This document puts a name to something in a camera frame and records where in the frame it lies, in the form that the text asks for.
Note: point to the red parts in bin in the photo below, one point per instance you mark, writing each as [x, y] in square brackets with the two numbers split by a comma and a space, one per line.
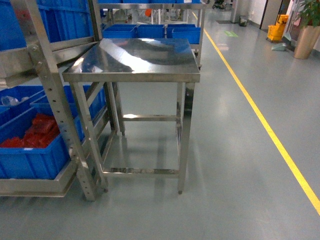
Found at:
[29, 131]

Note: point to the blue bin with red parts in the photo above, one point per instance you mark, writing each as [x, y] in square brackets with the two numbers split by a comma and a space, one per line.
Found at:
[26, 162]

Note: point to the stainless steel shelf rack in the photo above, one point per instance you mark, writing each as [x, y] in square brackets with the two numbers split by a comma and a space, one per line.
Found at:
[43, 35]

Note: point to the stainless steel side table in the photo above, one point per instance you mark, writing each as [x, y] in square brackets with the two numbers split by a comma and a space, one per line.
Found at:
[135, 60]

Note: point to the yellow mop bucket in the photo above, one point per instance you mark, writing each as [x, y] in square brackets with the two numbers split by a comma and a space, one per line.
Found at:
[275, 32]

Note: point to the gold plant pot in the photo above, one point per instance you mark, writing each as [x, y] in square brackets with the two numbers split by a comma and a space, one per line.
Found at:
[307, 39]

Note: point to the green potted plant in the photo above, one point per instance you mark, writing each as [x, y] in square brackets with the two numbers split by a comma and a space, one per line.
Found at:
[310, 13]

